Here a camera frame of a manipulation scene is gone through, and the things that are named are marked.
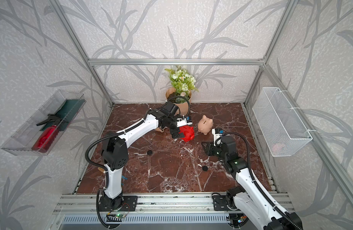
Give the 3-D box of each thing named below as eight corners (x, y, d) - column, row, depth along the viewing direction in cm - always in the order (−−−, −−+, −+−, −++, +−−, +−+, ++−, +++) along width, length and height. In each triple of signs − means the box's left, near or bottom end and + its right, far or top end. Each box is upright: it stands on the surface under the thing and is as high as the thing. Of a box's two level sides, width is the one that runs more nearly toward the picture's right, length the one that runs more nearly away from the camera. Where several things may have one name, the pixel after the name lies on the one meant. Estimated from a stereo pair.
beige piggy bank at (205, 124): (195, 131, 106) (196, 122, 98) (202, 123, 110) (204, 114, 102) (204, 137, 102) (206, 129, 94) (212, 129, 107) (214, 120, 99)
